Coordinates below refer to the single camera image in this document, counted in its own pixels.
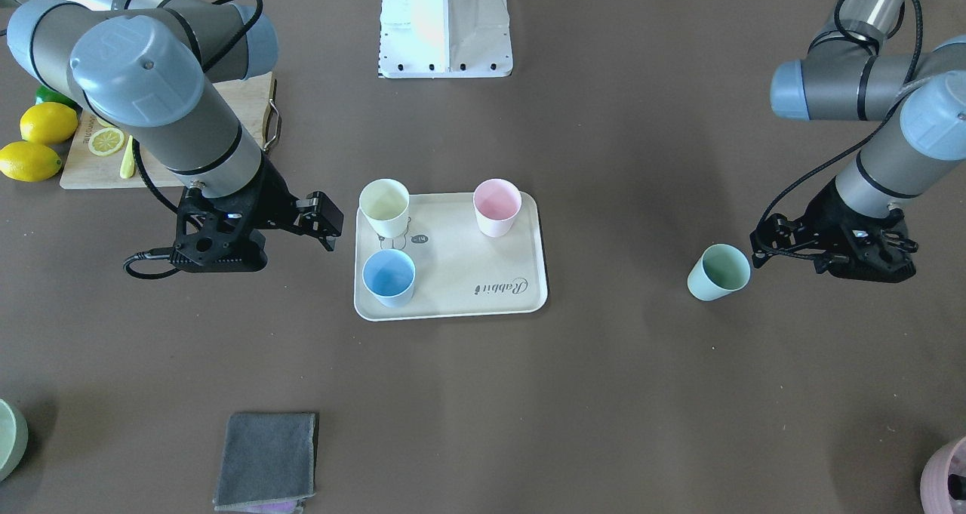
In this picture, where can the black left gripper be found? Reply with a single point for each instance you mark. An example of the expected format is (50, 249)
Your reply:
(826, 213)

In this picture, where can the pink cup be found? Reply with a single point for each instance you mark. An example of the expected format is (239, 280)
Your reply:
(496, 202)

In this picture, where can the yellow plastic knife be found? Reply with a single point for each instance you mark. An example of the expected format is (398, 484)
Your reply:
(128, 163)

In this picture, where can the lemon half near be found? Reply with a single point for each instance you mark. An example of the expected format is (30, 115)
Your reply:
(106, 141)

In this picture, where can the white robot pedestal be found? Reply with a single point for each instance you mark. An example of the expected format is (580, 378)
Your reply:
(445, 39)

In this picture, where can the green lime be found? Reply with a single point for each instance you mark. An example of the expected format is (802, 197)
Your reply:
(47, 95)

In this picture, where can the mint green cup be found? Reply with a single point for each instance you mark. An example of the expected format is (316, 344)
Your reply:
(720, 271)

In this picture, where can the folded grey cloth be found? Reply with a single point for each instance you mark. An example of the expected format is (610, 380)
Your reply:
(268, 463)

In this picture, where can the pink bowl with ice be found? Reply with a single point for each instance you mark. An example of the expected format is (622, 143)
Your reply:
(942, 480)

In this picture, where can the light blue cup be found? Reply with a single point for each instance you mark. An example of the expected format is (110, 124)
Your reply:
(389, 275)

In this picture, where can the pale yellow cup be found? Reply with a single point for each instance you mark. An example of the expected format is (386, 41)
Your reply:
(384, 203)

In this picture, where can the whole yellow lemon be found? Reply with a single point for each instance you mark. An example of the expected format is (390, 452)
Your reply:
(29, 162)
(48, 123)

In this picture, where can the mint green bowl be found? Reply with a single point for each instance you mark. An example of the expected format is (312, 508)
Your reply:
(14, 437)

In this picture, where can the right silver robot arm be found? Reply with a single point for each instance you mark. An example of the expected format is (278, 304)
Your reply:
(150, 67)

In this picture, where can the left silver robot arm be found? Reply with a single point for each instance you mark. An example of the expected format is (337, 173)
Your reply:
(866, 64)

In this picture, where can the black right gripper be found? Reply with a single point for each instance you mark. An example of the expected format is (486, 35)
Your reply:
(273, 198)

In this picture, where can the cream rabbit tray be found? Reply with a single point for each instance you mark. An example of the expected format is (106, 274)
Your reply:
(458, 270)

